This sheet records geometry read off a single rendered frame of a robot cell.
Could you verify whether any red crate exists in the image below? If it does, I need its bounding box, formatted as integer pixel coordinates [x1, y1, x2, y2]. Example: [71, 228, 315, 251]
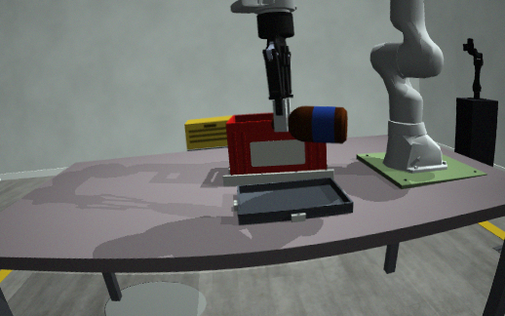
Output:
[226, 113, 327, 176]

